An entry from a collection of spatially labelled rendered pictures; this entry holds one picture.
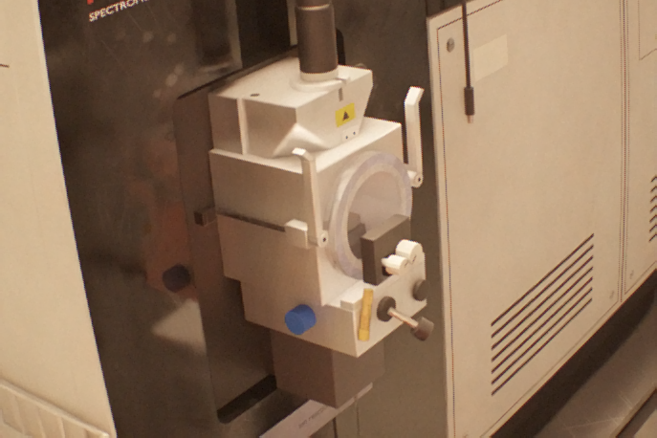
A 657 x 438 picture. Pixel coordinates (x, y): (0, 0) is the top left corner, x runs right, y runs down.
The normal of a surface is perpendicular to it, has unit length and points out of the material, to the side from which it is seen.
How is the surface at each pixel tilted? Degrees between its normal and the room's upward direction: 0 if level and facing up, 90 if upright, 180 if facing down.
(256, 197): 90
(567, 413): 0
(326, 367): 90
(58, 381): 90
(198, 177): 90
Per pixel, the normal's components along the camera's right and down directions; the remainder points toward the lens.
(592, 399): -0.08, -0.91
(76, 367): -0.61, 0.37
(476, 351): 0.79, 0.18
